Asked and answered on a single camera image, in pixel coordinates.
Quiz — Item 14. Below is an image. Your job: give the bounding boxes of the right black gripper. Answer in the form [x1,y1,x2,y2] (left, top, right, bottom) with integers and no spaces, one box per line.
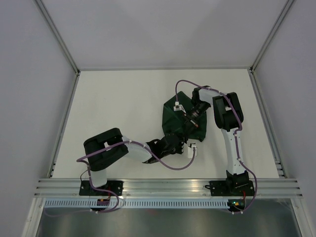
[181,101,210,136]

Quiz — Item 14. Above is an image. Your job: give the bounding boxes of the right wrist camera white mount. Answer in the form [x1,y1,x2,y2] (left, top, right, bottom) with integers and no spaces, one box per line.
[173,101,186,113]

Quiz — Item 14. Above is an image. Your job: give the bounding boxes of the dark green cloth napkin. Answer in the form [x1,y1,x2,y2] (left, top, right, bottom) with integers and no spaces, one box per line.
[162,91,207,142]

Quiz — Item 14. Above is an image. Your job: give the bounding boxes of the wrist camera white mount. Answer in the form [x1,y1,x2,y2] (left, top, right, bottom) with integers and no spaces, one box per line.
[173,101,186,113]
[182,142,198,158]

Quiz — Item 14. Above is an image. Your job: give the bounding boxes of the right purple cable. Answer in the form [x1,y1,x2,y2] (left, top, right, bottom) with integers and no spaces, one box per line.
[174,79,257,215]

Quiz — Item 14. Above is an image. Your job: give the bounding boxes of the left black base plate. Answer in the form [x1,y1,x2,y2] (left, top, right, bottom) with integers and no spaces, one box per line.
[79,180,123,197]

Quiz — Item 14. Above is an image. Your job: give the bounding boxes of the white slotted cable duct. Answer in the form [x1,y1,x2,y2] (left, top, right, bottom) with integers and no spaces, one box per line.
[44,198,229,209]

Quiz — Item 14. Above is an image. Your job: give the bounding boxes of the purple cable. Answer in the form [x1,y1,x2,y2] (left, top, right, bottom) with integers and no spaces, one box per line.
[174,79,257,215]
[43,139,198,217]

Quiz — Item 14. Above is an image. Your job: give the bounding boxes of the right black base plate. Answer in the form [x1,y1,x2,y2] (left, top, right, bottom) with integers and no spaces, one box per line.
[208,180,255,197]

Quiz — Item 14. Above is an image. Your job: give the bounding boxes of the left aluminium frame post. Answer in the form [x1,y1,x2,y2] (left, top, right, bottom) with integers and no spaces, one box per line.
[33,0,80,75]

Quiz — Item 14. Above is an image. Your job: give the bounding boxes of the aluminium front rail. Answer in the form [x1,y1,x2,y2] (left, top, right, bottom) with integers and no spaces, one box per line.
[33,178,303,199]

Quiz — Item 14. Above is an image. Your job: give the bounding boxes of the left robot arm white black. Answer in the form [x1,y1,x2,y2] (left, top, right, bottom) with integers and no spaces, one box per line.
[83,128,185,196]

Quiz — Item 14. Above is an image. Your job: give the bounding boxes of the aluminium frame post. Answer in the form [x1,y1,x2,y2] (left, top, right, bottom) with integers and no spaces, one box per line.
[249,0,296,74]
[33,0,80,75]

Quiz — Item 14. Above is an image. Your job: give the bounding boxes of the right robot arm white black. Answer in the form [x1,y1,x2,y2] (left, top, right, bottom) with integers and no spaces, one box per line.
[184,87,250,197]

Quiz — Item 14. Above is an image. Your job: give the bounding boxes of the right aluminium frame post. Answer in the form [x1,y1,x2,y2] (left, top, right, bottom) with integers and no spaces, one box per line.
[249,0,296,74]

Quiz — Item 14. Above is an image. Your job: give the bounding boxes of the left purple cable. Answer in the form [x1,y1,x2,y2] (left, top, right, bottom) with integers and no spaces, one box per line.
[43,139,198,217]

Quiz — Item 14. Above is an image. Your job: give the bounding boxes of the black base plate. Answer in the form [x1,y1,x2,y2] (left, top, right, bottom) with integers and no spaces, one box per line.
[208,180,255,197]
[79,180,123,197]

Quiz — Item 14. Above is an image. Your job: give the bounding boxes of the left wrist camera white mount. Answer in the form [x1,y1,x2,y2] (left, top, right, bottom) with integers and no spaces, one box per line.
[182,142,198,158]

